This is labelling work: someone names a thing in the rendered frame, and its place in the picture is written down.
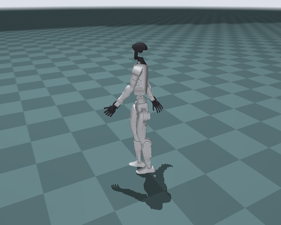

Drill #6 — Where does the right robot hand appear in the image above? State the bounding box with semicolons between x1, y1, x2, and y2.
151;97;163;113

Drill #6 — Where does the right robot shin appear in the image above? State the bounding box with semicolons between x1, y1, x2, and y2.
133;137;142;163

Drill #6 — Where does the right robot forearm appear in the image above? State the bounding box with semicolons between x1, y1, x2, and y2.
147;84;155;101

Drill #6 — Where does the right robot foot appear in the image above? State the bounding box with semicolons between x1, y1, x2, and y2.
129;161;146;167

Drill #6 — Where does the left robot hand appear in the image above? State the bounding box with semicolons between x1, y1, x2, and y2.
104;101;118;117

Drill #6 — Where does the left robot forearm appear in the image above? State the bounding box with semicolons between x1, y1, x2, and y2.
114;87;132;107

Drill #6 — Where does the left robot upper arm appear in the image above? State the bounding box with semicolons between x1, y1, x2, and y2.
126;66;143;93

